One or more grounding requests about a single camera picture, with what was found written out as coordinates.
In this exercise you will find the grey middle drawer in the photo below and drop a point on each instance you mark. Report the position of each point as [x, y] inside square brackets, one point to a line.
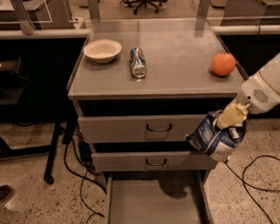
[150, 156]

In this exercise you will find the orange fruit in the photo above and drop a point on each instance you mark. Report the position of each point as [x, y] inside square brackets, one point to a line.
[223, 64]

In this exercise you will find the white bowl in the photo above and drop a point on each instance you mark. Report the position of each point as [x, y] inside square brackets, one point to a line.
[102, 51]

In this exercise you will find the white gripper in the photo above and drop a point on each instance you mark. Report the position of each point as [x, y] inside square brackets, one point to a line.
[256, 93]

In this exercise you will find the grey drawer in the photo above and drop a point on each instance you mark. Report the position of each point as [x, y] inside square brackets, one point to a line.
[152, 197]
[143, 120]
[150, 156]

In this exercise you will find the grey top drawer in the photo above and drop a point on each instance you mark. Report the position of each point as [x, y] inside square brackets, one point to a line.
[143, 120]

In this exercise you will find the dark shoe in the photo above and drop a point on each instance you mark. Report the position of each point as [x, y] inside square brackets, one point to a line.
[5, 192]

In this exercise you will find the blue silver drink can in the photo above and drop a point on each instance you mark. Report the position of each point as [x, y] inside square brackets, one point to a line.
[138, 63]

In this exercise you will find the blue chip bag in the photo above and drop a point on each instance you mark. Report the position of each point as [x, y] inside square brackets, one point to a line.
[218, 144]

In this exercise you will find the grey drawer cabinet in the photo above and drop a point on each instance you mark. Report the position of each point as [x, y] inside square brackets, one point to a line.
[178, 54]

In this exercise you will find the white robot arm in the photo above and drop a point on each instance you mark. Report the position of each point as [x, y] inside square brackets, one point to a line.
[272, 66]

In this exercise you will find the black office chair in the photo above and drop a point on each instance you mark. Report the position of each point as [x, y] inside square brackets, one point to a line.
[157, 4]

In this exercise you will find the black power adapter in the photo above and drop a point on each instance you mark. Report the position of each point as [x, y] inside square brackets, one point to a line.
[85, 152]

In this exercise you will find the grey bottom drawer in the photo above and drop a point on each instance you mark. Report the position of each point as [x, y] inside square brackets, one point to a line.
[152, 197]

